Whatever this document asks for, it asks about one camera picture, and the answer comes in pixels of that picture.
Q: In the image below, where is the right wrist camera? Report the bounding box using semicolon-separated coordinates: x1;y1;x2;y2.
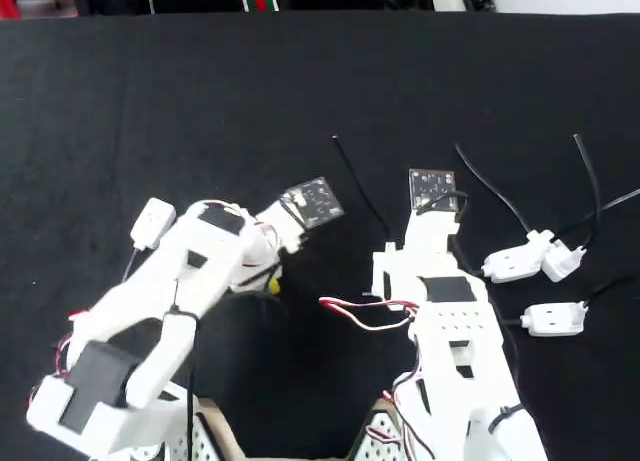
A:
408;168;459;215

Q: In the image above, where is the white two-prong plug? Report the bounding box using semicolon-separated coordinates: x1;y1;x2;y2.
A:
541;238;587;283
131;197;178;251

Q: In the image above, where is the black cable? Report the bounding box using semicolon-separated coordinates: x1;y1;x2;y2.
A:
171;277;198;461

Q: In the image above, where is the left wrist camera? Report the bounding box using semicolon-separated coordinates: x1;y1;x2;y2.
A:
279;176;347;231

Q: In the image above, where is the thin black cord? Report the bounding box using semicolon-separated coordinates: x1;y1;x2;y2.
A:
330;135;393;243
121;247;140;285

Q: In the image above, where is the white outlet socket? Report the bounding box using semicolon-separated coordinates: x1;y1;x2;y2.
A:
481;229;556;284
519;300;590;338

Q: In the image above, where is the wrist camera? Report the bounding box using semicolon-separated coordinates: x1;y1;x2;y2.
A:
279;176;347;231
408;168;459;215

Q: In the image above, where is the black power cord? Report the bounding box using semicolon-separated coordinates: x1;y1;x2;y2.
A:
583;274;640;308
454;142;533;234
551;188;640;242
572;133;602;252

